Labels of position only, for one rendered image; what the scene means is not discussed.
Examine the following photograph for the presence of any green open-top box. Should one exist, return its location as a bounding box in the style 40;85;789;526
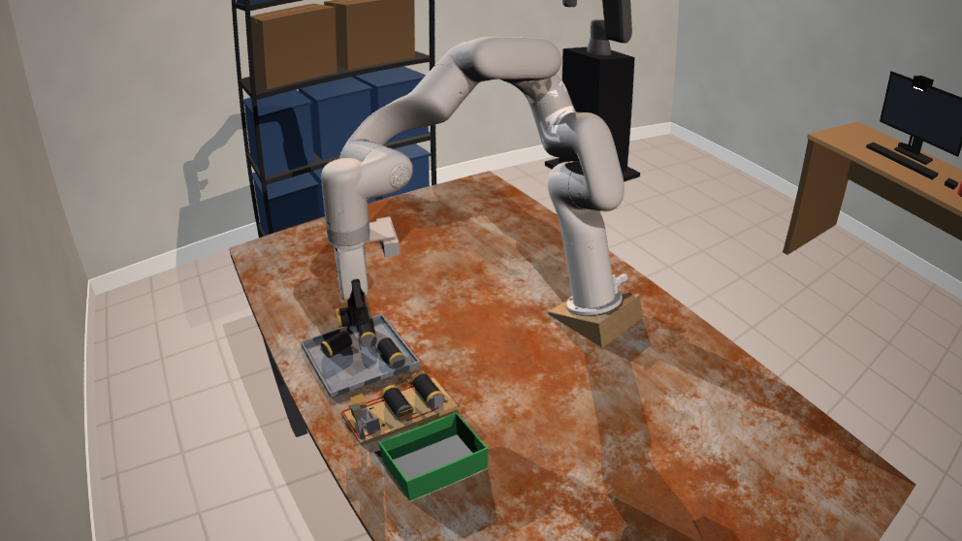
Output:
378;412;488;501

